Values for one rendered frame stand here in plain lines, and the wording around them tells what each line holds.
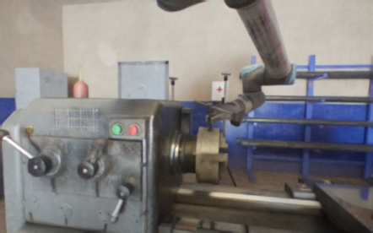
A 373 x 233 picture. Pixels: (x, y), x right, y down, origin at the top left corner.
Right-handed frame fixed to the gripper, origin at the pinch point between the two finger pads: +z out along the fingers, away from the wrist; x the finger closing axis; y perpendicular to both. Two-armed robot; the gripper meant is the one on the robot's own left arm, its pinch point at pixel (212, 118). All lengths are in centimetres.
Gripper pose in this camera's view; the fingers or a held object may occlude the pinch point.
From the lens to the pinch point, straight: 82.4
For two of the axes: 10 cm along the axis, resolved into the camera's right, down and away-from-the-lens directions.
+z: -7.9, 3.1, -5.3
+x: 6.1, 2.9, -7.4
